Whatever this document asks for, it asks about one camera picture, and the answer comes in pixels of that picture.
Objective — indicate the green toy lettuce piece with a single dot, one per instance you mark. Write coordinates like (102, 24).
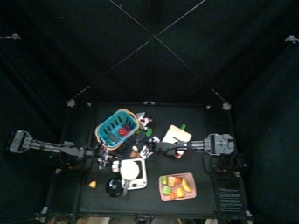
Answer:
(165, 180)

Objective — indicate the white toy stove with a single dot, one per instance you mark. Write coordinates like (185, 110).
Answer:
(137, 175)

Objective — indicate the pink food tray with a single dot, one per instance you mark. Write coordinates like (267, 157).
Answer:
(178, 186)

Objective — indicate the teal basket with orange rim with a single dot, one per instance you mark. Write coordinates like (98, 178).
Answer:
(117, 129)

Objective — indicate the white striped toy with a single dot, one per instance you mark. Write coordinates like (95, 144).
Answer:
(145, 152)

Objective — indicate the green toy lime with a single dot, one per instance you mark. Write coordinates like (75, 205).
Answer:
(167, 190)

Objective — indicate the silver frame middle bracket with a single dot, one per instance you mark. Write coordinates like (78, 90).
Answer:
(149, 102)

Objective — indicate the orange toy sandwich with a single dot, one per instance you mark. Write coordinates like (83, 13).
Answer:
(171, 180)

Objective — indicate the wooden cutting board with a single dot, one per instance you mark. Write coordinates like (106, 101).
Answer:
(177, 134)

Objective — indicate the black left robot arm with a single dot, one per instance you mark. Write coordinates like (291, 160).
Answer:
(47, 145)

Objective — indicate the orange toy carrot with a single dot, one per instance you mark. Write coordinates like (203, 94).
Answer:
(178, 180)

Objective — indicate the dark grey toy block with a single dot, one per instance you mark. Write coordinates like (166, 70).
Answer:
(114, 137)

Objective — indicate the yellow toy cheese wedge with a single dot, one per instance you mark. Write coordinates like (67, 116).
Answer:
(93, 184)

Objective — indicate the black round toy pan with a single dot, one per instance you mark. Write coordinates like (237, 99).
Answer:
(114, 187)

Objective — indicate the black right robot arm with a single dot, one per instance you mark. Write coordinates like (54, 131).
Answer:
(210, 144)

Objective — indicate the red orange toy piece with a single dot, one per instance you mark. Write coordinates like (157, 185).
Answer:
(173, 195)

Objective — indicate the small green toy vegetable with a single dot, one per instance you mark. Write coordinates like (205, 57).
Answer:
(183, 127)

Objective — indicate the red toy in basket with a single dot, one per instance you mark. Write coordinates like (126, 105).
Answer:
(123, 131)

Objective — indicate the yellow toy banana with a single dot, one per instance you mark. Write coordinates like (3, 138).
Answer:
(187, 185)

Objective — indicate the silver frame corner bracket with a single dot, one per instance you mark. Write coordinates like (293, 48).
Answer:
(71, 102)
(226, 106)
(291, 38)

